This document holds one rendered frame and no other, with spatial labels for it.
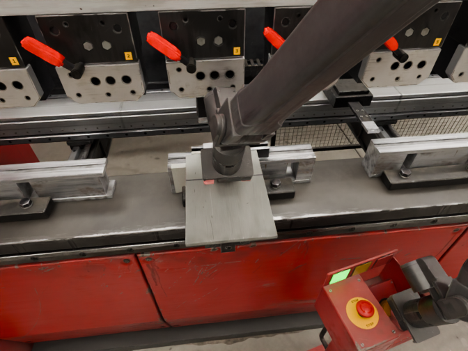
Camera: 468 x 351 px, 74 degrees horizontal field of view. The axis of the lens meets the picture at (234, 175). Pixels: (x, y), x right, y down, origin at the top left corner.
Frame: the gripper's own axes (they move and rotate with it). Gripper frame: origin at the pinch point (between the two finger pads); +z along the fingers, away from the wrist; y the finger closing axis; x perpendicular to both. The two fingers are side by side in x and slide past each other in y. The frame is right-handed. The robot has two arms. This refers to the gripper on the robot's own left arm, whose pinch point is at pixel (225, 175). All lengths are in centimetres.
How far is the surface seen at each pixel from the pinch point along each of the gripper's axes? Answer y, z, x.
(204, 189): 4.9, 0.2, 2.7
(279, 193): -14.7, 11.3, 2.3
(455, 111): -85, 24, -25
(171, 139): 28, 158, -84
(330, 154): -90, 142, -56
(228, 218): 0.5, -3.8, 10.3
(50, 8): 27.4, -25.6, -22.6
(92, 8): 20.9, -25.6, -22.4
